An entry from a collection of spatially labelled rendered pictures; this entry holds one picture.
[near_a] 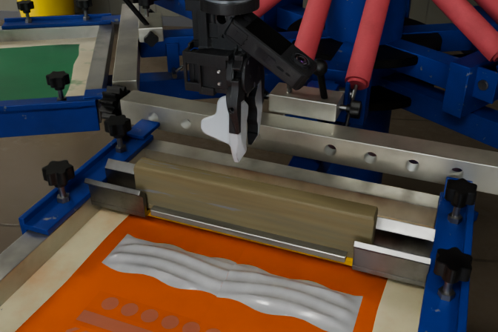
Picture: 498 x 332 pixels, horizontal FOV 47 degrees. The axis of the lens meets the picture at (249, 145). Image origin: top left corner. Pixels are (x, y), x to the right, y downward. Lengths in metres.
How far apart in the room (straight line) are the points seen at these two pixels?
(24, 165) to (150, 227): 2.19
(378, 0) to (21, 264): 0.85
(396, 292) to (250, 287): 0.20
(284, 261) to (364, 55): 0.51
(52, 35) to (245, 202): 1.07
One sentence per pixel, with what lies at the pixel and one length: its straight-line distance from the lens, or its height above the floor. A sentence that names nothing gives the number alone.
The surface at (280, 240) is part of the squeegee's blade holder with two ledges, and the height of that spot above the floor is 0.99.
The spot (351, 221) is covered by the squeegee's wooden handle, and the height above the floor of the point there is 1.05.
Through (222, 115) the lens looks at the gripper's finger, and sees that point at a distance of 0.72.
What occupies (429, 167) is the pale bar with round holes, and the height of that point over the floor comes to 1.02.
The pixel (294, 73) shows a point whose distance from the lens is 0.67.
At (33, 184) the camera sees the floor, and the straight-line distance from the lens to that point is 2.88.
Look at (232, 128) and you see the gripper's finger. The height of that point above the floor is 1.17.
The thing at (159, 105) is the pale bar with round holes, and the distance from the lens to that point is 1.07.
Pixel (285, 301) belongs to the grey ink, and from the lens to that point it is 0.76.
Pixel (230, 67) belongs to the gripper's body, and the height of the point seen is 1.24.
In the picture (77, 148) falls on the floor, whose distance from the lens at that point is 3.12.
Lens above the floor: 1.50
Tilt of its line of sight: 30 degrees down
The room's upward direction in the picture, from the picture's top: straight up
